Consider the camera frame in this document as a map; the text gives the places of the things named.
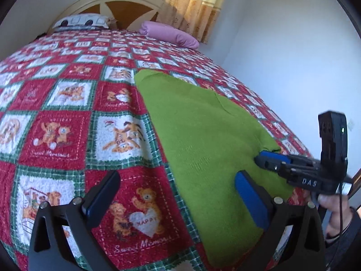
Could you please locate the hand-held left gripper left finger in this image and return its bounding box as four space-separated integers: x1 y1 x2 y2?
28 170 121 271

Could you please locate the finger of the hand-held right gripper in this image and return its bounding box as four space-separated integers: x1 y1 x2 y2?
255 157 294 175
259 150 320 168

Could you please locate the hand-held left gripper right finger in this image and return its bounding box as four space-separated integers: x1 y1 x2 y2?
235 170 326 271

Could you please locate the green striped knit sweater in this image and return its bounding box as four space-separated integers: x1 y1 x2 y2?
134 69 295 269

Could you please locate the person's right forearm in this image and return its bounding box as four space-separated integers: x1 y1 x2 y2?
324 207 361 271

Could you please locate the person's right hand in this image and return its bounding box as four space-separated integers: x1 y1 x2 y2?
303 189 354 239

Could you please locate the red checkered printed blanket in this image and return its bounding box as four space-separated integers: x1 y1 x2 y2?
0 28 319 271

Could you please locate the pink pillow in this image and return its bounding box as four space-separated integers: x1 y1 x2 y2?
139 21 200 49

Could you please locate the yellow orange curtain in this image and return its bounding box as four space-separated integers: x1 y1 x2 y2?
103 0 236 44

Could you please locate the white printed pillow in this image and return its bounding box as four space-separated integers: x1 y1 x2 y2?
53 14 113 30

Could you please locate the cream wooden headboard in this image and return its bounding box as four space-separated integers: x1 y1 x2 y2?
46 0 177 34

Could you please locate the black cable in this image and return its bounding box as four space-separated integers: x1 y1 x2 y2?
337 175 360 239

